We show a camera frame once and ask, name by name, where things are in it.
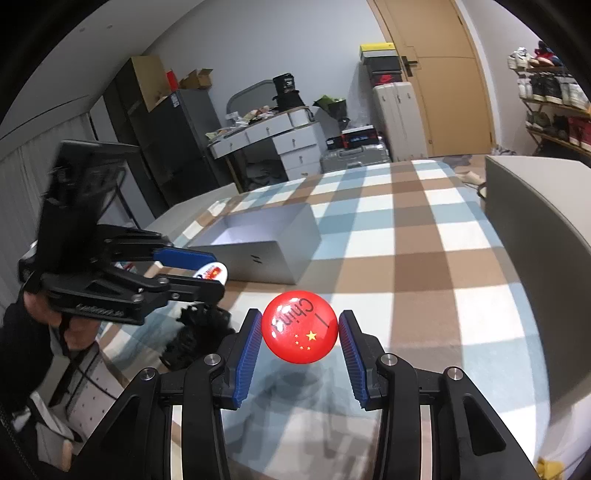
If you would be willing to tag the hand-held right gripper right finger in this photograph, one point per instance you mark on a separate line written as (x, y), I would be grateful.
(353, 364)

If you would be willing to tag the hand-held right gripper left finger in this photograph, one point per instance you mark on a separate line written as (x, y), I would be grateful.
(247, 362)

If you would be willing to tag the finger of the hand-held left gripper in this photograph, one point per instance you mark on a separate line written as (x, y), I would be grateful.
(198, 288)
(180, 257)

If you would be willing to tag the white round badge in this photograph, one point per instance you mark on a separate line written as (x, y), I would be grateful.
(213, 271)

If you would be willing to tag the red round badge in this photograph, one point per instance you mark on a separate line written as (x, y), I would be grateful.
(299, 326)

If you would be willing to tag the silver grey box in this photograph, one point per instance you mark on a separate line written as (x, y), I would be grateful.
(258, 261)

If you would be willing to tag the person's left forearm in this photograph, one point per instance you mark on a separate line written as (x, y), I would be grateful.
(21, 360)

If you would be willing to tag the person's left hand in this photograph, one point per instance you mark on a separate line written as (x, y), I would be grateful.
(41, 309)

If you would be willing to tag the grey cloth heap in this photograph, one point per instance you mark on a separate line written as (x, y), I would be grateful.
(265, 175)

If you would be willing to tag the dark grey cabinet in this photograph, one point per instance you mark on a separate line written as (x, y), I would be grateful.
(184, 138)

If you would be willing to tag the white perforated panel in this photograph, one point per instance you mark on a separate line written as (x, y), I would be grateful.
(92, 397)

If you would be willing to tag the large brown cardboard box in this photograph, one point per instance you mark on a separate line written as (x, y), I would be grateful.
(145, 83)

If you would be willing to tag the white desk with drawers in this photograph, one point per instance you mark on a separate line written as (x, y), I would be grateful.
(295, 152)

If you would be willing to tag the desk clutter pile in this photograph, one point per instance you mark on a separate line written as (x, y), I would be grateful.
(251, 115)

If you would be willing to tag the open small cardboard box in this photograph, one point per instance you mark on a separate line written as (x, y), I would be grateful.
(196, 79)

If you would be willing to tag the arched grey mirror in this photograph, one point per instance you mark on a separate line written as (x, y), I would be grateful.
(249, 92)

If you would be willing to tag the small black box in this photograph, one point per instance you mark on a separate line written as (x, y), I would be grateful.
(334, 144)

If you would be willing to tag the black paper bag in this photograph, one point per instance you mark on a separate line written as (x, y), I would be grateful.
(287, 92)

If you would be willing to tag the grey bedside cabinet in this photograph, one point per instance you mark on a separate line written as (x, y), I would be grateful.
(531, 277)

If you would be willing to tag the silver suitcase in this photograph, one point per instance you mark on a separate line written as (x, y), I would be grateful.
(355, 159)

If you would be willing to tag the black printed box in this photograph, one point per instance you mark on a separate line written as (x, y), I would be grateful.
(360, 137)

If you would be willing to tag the yellow cloth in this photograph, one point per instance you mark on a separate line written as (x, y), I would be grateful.
(556, 468)

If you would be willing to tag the white suitcase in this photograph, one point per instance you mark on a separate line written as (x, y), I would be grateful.
(399, 120)

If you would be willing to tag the black and red shoe box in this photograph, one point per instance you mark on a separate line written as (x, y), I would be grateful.
(388, 78)

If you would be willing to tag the wooden door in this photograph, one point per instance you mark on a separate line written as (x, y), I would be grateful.
(448, 101)

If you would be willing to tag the yellow lid shoe box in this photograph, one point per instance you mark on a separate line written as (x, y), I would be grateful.
(377, 50)

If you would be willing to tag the wooden shoe rack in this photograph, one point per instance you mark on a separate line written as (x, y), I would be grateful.
(554, 107)

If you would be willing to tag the collection of shoes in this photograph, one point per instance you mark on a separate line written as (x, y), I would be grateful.
(545, 87)

